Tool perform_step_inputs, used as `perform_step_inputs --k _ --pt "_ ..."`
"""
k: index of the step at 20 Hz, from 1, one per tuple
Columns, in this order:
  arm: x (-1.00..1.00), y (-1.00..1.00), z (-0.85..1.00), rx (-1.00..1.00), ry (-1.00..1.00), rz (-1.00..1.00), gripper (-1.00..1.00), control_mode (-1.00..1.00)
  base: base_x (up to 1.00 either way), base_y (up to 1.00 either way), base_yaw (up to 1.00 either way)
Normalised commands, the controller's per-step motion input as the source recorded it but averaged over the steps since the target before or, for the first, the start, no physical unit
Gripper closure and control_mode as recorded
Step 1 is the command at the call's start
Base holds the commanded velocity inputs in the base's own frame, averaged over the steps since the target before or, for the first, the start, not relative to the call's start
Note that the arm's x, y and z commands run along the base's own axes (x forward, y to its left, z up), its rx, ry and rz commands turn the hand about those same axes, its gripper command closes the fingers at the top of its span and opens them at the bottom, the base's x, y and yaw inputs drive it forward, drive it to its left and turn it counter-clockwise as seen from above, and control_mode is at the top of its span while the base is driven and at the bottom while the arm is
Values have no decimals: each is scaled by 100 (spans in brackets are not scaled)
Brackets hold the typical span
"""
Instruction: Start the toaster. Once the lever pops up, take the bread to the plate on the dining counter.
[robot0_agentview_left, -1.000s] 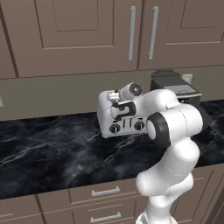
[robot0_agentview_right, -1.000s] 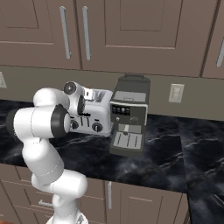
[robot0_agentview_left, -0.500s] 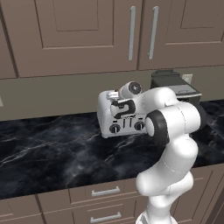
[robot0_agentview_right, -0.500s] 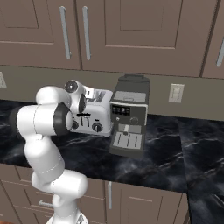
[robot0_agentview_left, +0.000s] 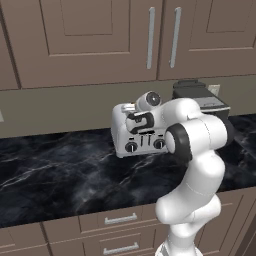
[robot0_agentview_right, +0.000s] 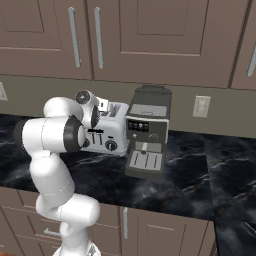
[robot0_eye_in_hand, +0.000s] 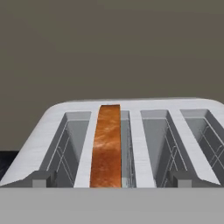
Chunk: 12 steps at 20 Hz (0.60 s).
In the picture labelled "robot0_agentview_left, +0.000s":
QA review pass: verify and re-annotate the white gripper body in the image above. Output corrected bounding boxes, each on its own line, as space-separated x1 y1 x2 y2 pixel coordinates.
125 113 151 135

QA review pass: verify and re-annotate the white toaster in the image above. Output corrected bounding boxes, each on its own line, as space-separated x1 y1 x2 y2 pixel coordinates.
110 102 170 159

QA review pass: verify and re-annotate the pale bread slice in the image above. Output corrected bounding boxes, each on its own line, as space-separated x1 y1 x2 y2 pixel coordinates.
121 103 137 113

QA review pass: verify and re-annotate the black toaster knob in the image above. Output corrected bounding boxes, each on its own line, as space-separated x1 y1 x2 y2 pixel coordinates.
153 138 167 151
124 141 139 154

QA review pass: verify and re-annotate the black grey countertop appliance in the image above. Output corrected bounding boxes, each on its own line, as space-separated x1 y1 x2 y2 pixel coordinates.
171 79 235 145

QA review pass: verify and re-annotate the brown drawer front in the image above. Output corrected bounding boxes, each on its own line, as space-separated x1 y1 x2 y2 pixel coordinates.
77 203 160 235
81 227 172 256
42 215 82 244

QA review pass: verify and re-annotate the brown base cupboard door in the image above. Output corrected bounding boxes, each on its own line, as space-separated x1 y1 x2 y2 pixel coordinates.
194 186 256 256
0 222 51 256

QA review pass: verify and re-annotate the silver cupboard door handle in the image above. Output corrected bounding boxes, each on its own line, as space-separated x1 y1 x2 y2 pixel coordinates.
169 6 183 69
146 6 157 70

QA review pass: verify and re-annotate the silver drawer handle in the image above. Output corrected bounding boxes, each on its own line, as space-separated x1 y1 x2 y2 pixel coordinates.
104 212 139 226
102 242 140 256

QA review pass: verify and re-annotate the brown wall cupboard door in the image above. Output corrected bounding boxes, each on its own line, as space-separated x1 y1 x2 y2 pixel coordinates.
157 0 256 81
0 9 22 91
0 0 165 90

